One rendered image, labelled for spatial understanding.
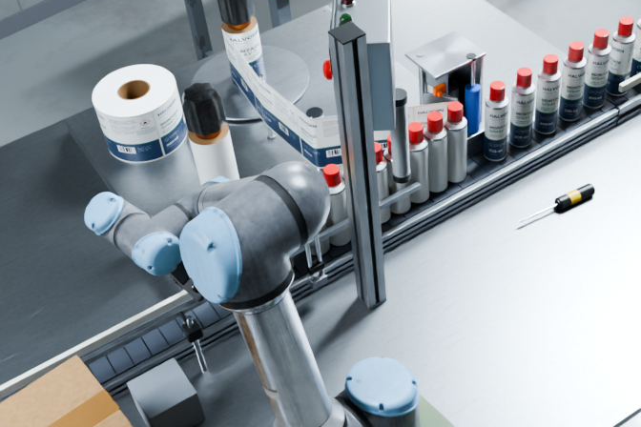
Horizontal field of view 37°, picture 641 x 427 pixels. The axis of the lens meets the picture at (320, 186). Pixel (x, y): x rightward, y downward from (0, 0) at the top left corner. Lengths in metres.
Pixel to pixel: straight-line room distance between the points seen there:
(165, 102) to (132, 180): 0.20
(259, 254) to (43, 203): 1.20
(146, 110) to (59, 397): 0.85
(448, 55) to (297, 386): 0.93
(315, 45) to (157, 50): 1.76
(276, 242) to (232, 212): 0.07
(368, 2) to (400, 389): 0.65
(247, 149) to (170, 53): 1.97
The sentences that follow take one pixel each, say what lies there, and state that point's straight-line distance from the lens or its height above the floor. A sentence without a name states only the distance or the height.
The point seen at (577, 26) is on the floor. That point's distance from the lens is 4.20.
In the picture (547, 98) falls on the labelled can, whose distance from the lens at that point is 2.22.
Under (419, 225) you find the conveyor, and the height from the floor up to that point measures 0.86.
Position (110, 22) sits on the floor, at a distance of 4.54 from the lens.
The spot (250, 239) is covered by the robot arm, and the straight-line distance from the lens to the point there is 1.25.
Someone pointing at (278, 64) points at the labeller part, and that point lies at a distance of 2.53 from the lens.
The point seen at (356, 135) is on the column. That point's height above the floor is 1.30.
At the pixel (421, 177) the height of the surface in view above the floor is 0.96.
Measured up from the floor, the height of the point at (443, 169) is 0.95.
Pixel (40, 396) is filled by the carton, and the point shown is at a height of 1.12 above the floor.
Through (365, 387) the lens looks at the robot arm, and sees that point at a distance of 1.55.
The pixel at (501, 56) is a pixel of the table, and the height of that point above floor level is 0.83.
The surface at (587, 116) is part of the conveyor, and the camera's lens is 2.35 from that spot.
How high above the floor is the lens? 2.38
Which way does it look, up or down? 44 degrees down
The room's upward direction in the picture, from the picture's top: 8 degrees counter-clockwise
